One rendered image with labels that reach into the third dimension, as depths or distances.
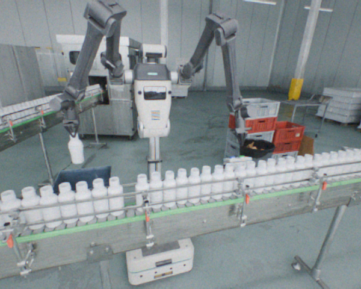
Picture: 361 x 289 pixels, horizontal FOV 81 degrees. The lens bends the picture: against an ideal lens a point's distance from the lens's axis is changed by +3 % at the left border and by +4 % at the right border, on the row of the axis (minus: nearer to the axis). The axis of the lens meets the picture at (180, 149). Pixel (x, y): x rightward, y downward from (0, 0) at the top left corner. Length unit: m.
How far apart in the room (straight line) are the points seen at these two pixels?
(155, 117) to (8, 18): 12.43
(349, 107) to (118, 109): 6.35
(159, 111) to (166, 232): 0.76
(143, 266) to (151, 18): 12.36
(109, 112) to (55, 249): 3.81
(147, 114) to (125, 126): 3.23
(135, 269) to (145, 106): 1.17
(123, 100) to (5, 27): 9.79
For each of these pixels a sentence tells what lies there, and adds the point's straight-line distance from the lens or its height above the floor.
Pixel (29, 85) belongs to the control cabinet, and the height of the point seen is 0.87.
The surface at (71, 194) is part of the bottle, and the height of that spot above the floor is 1.13.
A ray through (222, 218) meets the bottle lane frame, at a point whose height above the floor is 0.90.
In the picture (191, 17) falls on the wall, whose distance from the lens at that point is 13.71.
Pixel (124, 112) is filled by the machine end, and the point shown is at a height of 0.62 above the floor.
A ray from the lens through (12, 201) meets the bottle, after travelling 0.97.
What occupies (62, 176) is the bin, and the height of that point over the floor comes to 0.91.
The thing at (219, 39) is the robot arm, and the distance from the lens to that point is 1.05.
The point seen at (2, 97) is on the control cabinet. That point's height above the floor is 0.69.
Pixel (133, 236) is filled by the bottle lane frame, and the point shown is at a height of 0.90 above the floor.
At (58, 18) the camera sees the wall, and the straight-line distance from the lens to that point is 13.08.
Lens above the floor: 1.61
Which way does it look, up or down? 23 degrees down
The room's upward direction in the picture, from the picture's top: 2 degrees clockwise
